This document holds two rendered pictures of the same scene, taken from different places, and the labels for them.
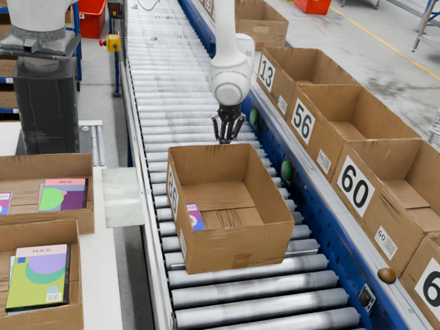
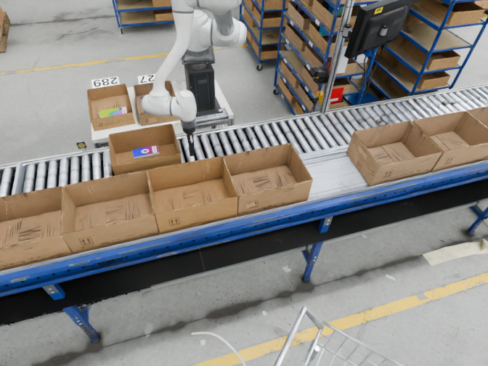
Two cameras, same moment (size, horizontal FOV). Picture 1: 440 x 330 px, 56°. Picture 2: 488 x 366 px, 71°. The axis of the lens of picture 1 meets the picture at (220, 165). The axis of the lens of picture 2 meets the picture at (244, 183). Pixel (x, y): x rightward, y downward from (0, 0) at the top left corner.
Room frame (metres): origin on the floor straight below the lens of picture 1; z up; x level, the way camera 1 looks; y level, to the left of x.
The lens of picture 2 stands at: (1.61, -1.56, 2.30)
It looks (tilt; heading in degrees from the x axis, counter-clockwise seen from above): 48 degrees down; 90
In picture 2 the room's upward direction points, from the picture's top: 3 degrees clockwise
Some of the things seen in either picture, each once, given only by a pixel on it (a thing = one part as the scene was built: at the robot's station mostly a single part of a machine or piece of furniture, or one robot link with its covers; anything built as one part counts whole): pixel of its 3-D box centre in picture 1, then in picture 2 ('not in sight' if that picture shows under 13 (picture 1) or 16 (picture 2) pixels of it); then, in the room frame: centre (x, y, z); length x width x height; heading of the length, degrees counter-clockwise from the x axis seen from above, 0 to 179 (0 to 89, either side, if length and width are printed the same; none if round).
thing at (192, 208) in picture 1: (190, 221); (145, 152); (0.95, 0.06, 0.76); 0.16 x 0.07 x 0.02; 20
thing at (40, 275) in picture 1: (40, 275); (113, 115); (0.65, 0.40, 0.79); 0.19 x 0.14 x 0.02; 19
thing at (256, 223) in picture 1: (222, 201); (146, 153); (0.99, -0.03, 0.83); 0.39 x 0.29 x 0.17; 20
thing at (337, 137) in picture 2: (172, 65); (336, 136); (2.24, 0.36, 0.72); 0.52 x 0.05 x 0.05; 109
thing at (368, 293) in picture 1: (364, 298); not in sight; (0.72, -0.43, 0.81); 0.05 x 0.02 x 0.07; 19
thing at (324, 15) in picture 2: not in sight; (340, 11); (2.30, 1.36, 1.19); 0.40 x 0.30 x 0.10; 109
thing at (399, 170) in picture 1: (412, 200); (112, 210); (0.97, -0.57, 0.96); 0.39 x 0.29 x 0.17; 19
